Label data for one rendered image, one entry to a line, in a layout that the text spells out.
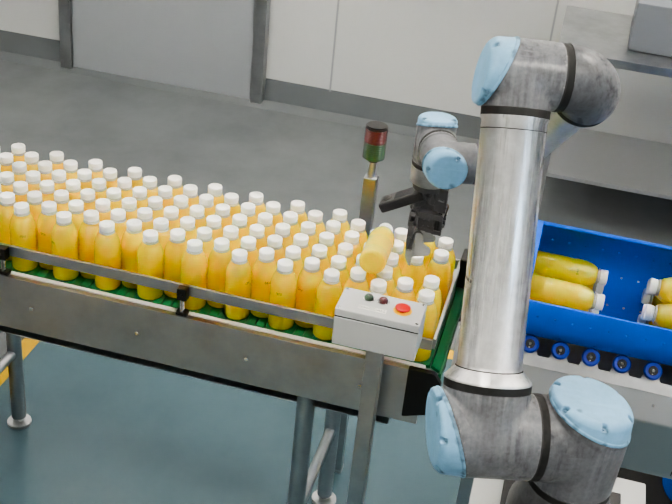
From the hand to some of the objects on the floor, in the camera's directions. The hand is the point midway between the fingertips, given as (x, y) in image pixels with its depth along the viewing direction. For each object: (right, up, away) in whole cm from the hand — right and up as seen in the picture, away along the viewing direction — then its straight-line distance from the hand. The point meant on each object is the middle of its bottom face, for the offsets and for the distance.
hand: (409, 254), depth 265 cm
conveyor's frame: (-73, -79, +81) cm, 135 cm away
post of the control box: (-17, -106, +45) cm, 117 cm away
